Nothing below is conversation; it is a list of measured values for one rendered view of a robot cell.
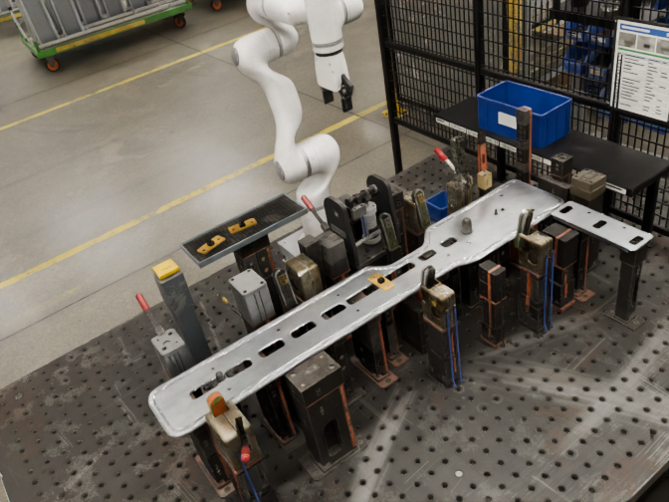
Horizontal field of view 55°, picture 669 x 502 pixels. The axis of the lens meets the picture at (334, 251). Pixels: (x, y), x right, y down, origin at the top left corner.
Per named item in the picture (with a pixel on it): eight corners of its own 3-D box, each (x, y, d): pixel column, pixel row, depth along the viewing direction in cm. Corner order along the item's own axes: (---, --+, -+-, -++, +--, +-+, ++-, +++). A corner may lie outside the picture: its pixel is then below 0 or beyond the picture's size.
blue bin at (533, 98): (541, 149, 226) (542, 116, 218) (476, 126, 247) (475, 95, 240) (571, 131, 232) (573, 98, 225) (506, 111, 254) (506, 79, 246)
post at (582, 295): (583, 303, 209) (589, 230, 192) (556, 288, 217) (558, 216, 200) (596, 294, 211) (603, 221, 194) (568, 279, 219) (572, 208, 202)
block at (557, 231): (560, 316, 206) (564, 245, 190) (533, 300, 214) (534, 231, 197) (579, 302, 210) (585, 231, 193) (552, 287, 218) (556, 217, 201)
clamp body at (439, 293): (448, 395, 188) (440, 306, 168) (419, 373, 197) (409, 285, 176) (471, 378, 191) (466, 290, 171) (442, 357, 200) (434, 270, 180)
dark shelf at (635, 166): (630, 198, 199) (632, 190, 198) (432, 122, 264) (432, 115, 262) (674, 169, 208) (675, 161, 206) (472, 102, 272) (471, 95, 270)
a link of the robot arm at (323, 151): (292, 201, 235) (278, 143, 220) (334, 181, 241) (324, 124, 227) (309, 215, 226) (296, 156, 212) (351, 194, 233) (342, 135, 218)
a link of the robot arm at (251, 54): (331, 170, 220) (291, 189, 215) (316, 168, 231) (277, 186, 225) (279, 23, 204) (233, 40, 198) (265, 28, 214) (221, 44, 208)
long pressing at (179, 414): (177, 450, 151) (175, 446, 150) (142, 395, 167) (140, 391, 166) (569, 203, 205) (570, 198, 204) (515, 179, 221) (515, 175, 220)
